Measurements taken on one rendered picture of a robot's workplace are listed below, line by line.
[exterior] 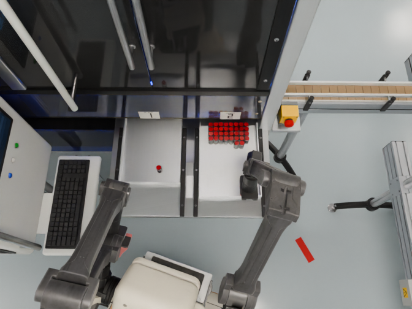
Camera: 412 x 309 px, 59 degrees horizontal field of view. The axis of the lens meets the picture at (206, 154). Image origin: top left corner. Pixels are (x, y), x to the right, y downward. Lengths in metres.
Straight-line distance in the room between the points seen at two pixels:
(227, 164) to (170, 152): 0.26
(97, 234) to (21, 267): 1.75
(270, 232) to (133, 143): 0.92
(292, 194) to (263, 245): 0.15
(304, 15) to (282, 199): 0.51
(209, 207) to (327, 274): 1.17
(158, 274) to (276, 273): 1.45
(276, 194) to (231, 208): 0.68
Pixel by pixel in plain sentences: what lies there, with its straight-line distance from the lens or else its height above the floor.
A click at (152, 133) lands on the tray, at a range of 1.67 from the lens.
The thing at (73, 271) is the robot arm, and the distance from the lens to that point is 0.85.
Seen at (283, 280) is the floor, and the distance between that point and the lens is 2.44.
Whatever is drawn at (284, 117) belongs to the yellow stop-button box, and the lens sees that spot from 1.57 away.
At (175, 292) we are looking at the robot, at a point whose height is 1.36.
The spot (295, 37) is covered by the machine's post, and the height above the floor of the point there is 1.51.
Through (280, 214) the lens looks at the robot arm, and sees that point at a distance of 0.87.
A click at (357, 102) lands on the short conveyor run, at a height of 0.93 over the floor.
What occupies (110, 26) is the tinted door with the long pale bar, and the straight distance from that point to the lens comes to 1.14.
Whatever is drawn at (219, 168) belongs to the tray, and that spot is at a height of 0.88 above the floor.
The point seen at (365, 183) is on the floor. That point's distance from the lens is 2.72.
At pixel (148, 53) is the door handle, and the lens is 1.10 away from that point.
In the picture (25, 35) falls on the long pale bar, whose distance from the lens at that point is 1.13.
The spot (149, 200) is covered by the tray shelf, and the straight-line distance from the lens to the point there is 1.57.
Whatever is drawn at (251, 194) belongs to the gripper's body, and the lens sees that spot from 1.43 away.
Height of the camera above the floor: 2.39
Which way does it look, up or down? 68 degrees down
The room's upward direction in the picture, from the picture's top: straight up
